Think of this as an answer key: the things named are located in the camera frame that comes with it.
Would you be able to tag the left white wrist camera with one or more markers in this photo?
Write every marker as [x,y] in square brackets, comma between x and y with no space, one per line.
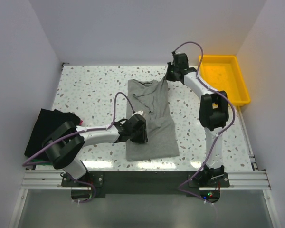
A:
[140,112]

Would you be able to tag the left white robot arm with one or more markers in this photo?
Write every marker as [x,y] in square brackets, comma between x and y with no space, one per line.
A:
[64,144]

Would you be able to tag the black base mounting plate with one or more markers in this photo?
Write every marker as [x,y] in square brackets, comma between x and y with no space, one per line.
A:
[102,183]

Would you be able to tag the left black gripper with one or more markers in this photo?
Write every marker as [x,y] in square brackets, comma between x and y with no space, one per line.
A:
[143,138]

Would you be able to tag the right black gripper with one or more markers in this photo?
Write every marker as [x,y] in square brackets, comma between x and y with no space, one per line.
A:
[168,77]

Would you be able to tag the grey t shirt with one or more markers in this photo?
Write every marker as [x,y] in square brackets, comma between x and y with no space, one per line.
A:
[151,97]

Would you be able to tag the yellow plastic bin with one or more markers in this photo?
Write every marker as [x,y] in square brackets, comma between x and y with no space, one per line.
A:
[223,73]

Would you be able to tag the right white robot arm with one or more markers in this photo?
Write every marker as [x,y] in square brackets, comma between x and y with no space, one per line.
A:
[213,110]

